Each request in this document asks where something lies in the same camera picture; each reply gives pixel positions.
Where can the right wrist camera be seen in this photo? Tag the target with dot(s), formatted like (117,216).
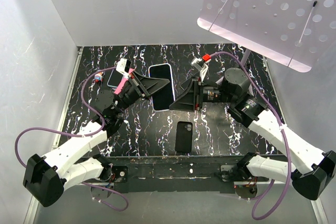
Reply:
(201,64)

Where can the black phone case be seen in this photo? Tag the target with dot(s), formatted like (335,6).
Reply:
(184,134)

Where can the small toy figurine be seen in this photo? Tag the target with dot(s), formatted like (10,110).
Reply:
(98,77)

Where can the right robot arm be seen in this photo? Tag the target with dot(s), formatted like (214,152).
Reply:
(310,169)

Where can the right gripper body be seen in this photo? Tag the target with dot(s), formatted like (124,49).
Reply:
(198,93)

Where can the pink marker pen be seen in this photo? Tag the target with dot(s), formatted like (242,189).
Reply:
(120,85)

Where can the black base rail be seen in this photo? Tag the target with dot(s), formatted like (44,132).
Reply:
(173,173)

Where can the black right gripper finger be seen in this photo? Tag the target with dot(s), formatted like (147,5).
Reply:
(187,85)
(184,102)

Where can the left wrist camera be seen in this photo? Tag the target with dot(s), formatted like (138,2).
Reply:
(123,66)

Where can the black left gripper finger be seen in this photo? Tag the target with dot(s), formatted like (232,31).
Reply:
(148,80)
(150,90)

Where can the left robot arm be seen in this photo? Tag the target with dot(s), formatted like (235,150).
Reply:
(47,177)

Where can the phone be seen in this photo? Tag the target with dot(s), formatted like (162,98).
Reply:
(114,79)

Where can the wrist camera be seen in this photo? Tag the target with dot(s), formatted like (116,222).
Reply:
(123,66)
(201,64)

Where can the perforated lilac board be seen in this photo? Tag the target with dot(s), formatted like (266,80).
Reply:
(294,33)

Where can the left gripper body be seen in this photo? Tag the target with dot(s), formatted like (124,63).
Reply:
(139,87)

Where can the lilac tripod stand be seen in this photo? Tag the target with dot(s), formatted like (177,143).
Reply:
(244,62)

